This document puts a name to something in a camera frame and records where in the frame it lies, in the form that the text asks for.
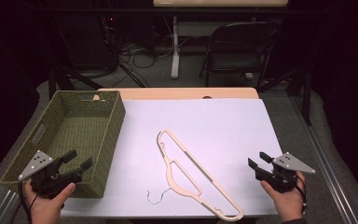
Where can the black equipment box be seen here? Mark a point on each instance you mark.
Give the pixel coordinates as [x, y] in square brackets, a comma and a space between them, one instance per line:
[87, 40]

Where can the green woven basket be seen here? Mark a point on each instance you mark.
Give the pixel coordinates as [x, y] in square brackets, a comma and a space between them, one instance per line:
[74, 124]

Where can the aluminium rail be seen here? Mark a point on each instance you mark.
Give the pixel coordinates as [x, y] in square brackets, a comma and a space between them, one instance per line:
[4, 207]
[329, 174]

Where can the person's right hand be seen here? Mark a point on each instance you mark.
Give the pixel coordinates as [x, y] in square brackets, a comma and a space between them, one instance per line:
[287, 203]

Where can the white paper sheet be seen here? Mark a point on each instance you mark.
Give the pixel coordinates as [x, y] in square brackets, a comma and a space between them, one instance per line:
[223, 124]

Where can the white desk with leg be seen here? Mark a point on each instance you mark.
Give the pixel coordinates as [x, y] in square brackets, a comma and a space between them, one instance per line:
[220, 3]

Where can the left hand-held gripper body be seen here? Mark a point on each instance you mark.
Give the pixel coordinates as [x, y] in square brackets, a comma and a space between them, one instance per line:
[38, 161]

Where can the beige plastic hanger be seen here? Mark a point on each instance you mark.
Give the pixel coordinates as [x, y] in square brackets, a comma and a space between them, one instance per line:
[170, 180]

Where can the dark curtain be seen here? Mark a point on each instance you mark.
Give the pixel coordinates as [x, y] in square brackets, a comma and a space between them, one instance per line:
[348, 77]

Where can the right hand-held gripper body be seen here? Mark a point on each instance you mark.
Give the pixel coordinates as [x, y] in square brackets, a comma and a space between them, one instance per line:
[289, 165]

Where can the person's left hand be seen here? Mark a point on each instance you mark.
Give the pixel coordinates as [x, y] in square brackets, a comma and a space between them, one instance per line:
[46, 210]

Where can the black folding chair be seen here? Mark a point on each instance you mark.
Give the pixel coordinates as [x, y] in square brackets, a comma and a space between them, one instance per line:
[236, 62]

